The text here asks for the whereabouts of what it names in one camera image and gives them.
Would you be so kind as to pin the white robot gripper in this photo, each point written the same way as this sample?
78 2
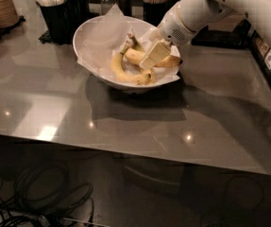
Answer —
172 29

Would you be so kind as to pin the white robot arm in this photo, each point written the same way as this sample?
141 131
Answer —
257 12

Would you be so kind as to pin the left curved yellow banana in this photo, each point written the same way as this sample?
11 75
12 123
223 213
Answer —
117 68

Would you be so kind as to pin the white oval bowl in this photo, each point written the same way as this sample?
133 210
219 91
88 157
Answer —
94 32

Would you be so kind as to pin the white paper bowl liner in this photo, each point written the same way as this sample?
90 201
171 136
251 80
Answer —
110 32

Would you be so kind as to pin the black stirrer holder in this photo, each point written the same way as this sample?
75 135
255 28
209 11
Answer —
153 13

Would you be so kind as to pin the glass shaker right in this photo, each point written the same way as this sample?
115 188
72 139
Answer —
124 0

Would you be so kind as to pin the black napkin holder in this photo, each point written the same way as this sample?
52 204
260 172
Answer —
235 39

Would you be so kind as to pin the black cutlery holder rear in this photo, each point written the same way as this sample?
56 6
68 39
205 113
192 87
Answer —
78 10

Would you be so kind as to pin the black cutlery holder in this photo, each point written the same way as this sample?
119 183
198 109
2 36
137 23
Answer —
55 18
78 10

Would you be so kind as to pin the black cutlery holder front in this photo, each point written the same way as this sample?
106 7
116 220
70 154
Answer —
55 18

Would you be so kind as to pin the black sachet tray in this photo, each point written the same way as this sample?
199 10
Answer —
261 52

